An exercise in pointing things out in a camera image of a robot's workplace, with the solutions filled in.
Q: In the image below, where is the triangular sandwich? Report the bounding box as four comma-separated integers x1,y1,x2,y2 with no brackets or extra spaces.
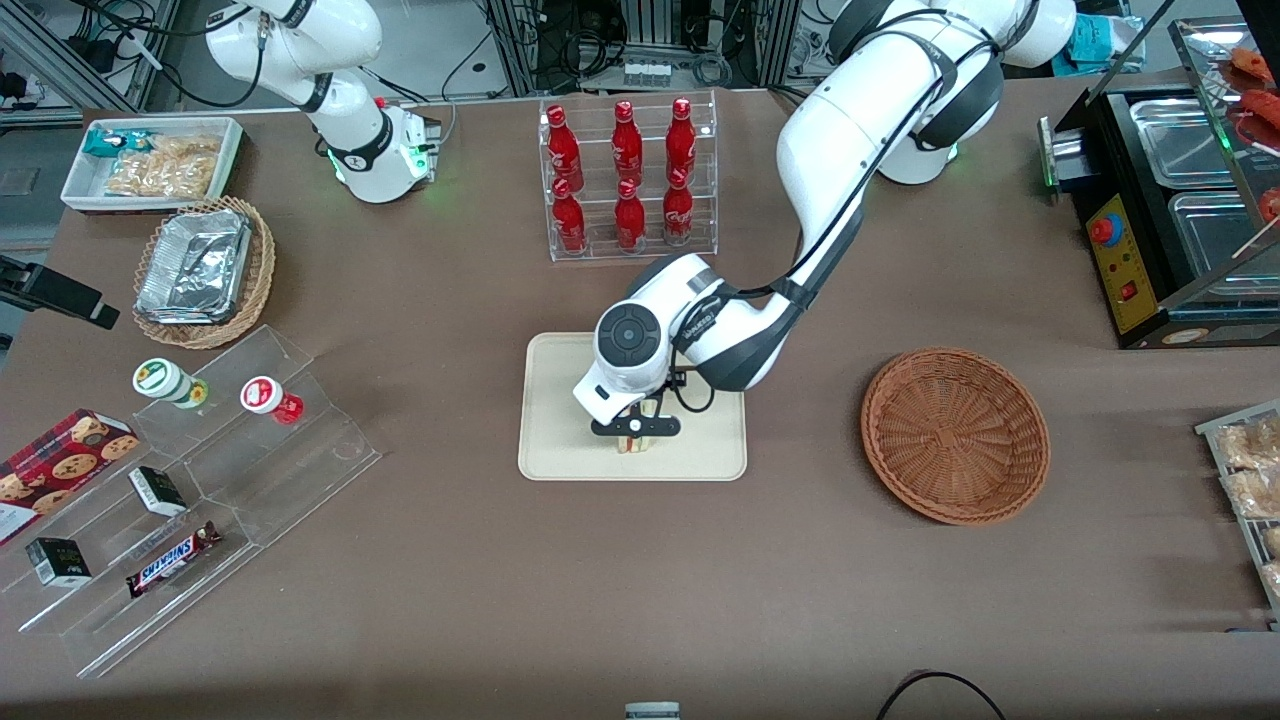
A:
613,398,665,457

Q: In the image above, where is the beige plastic tray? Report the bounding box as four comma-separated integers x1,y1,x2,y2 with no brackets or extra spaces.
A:
517,331,749,483

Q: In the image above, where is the brown wicker basket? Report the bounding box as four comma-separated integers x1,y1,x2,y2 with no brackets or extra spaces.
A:
860,346,1052,528

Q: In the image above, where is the light wicker basket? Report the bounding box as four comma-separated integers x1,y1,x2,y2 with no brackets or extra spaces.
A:
131,195,278,351

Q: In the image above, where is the tray of wrapped pastries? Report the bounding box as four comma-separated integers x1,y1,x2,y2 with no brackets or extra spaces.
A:
1194,399,1280,633

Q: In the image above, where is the red cola bottle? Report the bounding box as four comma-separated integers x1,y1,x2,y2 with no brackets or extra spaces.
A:
613,179,648,252
611,100,645,187
551,178,589,255
666,96,698,185
662,169,695,248
545,104,585,192

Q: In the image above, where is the clear acrylic bottle rack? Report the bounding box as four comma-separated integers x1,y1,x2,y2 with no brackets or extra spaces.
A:
539,89,720,264

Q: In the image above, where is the clear acrylic stepped shelf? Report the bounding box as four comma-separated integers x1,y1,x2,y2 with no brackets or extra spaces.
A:
0,324,384,680

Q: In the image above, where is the red lid yogurt cup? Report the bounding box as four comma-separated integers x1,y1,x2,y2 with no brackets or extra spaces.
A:
239,375,306,426

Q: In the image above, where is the silver foil container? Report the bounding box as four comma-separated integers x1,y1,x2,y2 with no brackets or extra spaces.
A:
134,207,254,327

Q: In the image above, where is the green lid yogurt cup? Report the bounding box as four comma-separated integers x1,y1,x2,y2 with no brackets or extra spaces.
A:
132,357,210,412

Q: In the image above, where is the small black box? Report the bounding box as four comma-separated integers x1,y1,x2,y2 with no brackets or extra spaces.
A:
24,536,94,588
127,465,189,519

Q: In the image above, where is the snickers chocolate bar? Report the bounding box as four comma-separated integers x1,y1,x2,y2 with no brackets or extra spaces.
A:
124,520,222,600

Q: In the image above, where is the clear bag of crackers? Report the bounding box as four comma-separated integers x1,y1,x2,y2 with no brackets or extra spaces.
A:
104,134,223,199

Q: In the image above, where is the black food warmer machine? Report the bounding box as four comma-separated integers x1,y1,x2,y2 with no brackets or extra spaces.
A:
1038,14,1280,352

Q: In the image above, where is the red cookie box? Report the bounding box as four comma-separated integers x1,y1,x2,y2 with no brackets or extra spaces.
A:
0,407,142,547

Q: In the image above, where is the teal snack packet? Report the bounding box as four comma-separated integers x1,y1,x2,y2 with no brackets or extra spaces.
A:
82,129,153,160

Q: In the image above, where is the white rectangular snack bin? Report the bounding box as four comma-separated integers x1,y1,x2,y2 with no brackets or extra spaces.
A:
60,116,245,215

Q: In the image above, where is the teal plastic bag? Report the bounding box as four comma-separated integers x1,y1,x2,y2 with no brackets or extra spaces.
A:
1074,14,1147,75

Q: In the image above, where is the steel warmer pan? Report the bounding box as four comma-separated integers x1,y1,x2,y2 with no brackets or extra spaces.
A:
1167,189,1280,298
1129,97,1238,190

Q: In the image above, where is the black floor cable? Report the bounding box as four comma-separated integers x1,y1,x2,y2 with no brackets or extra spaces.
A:
876,669,1007,720

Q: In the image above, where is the black clamp mount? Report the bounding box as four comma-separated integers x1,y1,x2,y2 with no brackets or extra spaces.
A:
0,254,122,331

